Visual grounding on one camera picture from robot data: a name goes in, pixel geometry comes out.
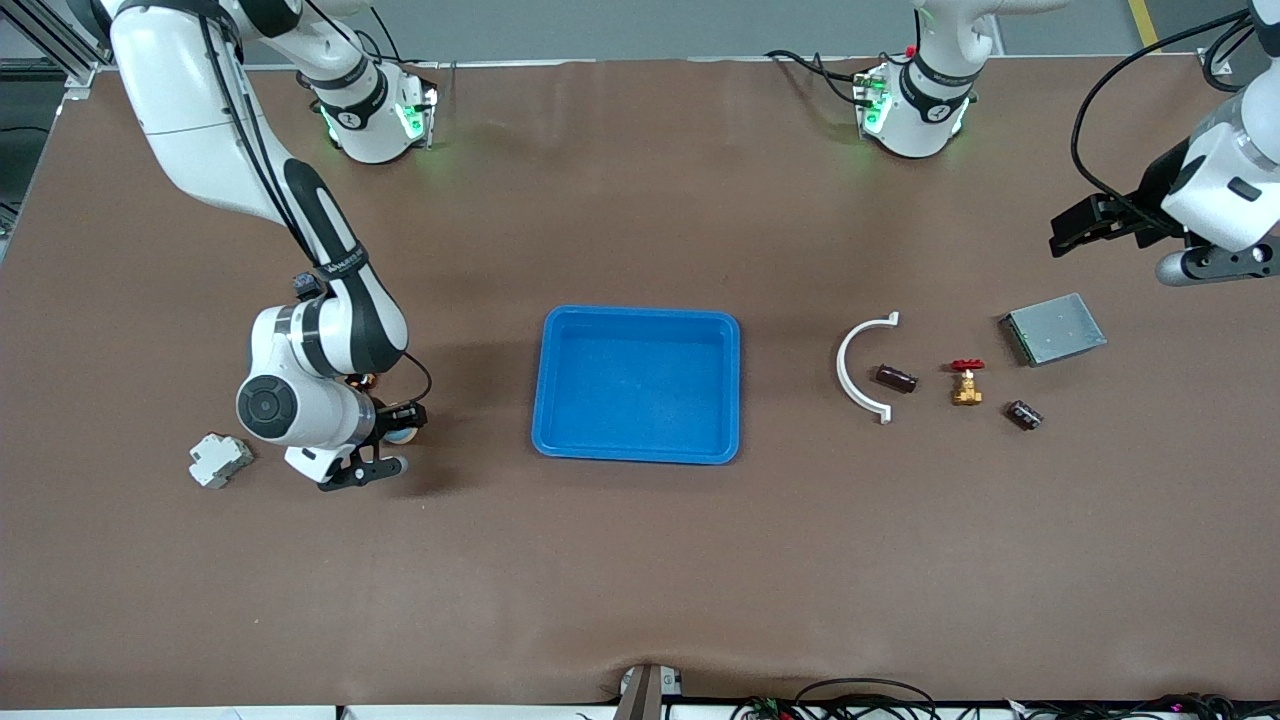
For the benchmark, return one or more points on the black capacitor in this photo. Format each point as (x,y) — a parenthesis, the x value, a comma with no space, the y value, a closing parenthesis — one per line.
(1023,414)

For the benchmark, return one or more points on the blue plastic tray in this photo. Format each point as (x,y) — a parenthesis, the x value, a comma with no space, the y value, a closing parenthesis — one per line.
(640,385)

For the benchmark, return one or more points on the grey metal box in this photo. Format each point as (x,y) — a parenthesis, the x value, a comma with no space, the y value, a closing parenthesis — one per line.
(1055,330)

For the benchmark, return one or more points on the grey metal bracket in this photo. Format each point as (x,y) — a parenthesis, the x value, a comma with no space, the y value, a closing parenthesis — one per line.
(645,695)

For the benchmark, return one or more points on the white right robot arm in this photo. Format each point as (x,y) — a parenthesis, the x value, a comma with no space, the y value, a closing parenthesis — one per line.
(270,405)

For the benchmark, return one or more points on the dark brown capacitor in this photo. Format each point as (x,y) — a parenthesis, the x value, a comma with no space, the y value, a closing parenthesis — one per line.
(896,378)

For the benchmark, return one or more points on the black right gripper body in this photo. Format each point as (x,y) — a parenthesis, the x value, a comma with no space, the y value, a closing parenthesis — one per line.
(392,414)

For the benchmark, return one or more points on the aluminium frame post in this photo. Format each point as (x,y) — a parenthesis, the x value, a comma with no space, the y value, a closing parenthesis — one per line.
(70,55)
(1215,62)

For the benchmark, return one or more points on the blue round bell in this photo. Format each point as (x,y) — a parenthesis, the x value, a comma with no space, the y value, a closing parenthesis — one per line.
(402,436)

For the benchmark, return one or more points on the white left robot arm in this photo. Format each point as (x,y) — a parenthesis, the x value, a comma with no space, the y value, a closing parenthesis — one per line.
(920,120)

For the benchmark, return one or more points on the red push button black base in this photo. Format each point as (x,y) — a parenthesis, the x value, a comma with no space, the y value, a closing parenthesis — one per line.
(305,285)

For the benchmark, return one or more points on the white curved pipe clamp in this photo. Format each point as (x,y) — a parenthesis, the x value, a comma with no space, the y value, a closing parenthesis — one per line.
(840,367)

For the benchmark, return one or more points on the brown table cover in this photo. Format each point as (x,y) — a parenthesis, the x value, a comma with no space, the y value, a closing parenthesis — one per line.
(640,580)

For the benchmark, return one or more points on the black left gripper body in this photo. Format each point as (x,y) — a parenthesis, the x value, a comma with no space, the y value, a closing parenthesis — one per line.
(1152,205)

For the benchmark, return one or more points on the white circuit breaker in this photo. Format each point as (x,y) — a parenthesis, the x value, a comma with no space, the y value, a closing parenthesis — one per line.
(220,460)

